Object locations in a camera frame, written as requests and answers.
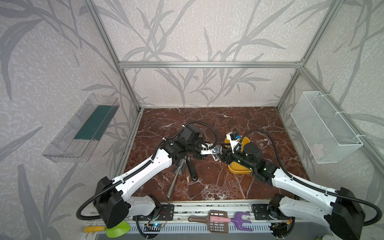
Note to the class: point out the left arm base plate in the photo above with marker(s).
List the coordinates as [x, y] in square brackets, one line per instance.
[163, 213]

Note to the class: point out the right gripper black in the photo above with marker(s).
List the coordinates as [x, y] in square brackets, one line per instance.
[225, 154]

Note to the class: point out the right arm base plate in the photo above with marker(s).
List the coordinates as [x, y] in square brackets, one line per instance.
[268, 212]

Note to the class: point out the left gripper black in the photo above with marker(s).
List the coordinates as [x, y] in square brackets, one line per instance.
[197, 147]

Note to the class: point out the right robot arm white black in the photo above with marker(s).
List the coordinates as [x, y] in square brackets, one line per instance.
[339, 209]

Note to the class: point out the pink handle tool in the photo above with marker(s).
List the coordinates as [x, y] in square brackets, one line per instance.
[219, 219]

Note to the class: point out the clear plastic wall bin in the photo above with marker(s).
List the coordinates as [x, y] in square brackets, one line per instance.
[79, 138]

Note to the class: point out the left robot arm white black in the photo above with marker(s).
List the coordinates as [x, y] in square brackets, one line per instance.
[117, 202]

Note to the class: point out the small circuit board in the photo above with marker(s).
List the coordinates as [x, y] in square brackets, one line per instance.
[156, 227]

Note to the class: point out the purple plastic fork tool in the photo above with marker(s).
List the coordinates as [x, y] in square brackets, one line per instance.
[239, 221]

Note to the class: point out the white wire mesh basket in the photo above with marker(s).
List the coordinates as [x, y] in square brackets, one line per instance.
[327, 134]

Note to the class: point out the brown slotted spatula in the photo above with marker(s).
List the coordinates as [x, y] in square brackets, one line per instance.
[213, 225]

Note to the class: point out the yellow plastic tray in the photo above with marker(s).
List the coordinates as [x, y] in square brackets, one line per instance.
[236, 168]

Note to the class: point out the green yellow scoop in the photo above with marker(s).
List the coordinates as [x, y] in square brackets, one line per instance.
[115, 232]

